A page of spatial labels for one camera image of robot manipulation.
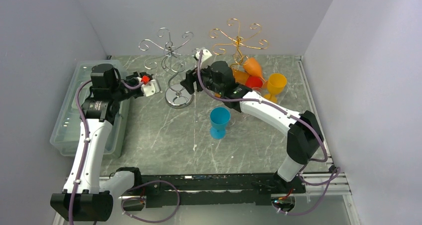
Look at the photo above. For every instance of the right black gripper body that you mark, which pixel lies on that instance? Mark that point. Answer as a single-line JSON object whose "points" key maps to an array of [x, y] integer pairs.
{"points": [[206, 75]]}

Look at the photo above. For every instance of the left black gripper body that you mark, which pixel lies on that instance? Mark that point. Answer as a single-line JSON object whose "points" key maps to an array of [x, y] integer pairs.
{"points": [[124, 92]]}

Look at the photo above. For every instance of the blue plastic wine glass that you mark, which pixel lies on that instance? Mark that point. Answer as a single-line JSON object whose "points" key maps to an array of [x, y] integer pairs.
{"points": [[219, 119]]}

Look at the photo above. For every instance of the red plastic wine glass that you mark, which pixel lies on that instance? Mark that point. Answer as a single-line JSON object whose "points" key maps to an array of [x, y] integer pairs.
{"points": [[254, 82]]}

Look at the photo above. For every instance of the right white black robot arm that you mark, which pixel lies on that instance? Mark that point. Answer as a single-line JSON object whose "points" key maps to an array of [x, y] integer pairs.
{"points": [[303, 133]]}

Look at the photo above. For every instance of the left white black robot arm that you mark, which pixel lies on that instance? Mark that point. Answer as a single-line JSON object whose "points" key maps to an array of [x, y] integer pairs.
{"points": [[83, 198]]}

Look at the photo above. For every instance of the orange plastic wine glass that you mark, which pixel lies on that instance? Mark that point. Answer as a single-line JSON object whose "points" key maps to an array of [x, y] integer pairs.
{"points": [[253, 68]]}

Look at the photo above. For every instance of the yellow plastic wine glass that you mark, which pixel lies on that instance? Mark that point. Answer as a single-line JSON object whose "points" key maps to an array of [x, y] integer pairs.
{"points": [[275, 85]]}

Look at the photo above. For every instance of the silver wire glass rack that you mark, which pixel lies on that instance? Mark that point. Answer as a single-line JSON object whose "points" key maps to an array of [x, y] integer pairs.
{"points": [[176, 96]]}

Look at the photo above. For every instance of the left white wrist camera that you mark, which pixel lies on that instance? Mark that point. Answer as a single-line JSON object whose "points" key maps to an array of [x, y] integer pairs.
{"points": [[149, 86]]}

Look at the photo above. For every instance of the gold wire glass rack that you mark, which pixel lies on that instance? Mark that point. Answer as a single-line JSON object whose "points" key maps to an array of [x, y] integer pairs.
{"points": [[238, 42]]}

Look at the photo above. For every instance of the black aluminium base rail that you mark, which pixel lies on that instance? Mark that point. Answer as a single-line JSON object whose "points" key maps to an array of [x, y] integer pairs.
{"points": [[261, 189]]}

